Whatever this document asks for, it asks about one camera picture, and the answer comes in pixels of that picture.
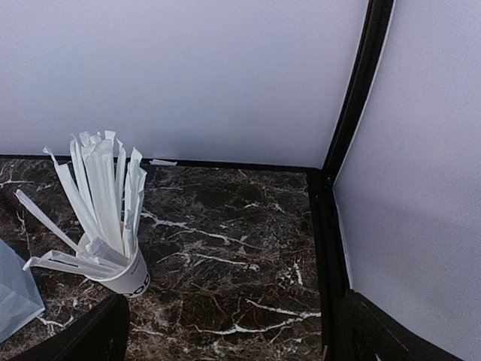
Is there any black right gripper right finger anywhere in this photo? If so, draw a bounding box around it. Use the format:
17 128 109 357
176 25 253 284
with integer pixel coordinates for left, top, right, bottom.
340 290 458 361

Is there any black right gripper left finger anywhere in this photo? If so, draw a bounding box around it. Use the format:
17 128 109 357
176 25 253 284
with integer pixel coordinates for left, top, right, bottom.
14 295 130 361

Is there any white paper takeout bag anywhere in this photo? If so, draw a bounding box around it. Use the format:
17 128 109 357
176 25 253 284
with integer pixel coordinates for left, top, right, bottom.
0 240 45 342

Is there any white paper straw holder cup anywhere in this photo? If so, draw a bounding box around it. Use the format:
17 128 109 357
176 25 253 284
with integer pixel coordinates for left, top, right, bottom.
78 234 151 298

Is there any white wrapped straws bundle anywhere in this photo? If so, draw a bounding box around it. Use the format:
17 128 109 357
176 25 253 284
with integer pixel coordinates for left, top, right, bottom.
15 130 147 281

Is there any loose wrapped straw by wall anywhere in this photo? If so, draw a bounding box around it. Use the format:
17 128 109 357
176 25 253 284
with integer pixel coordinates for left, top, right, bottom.
150 159 177 166

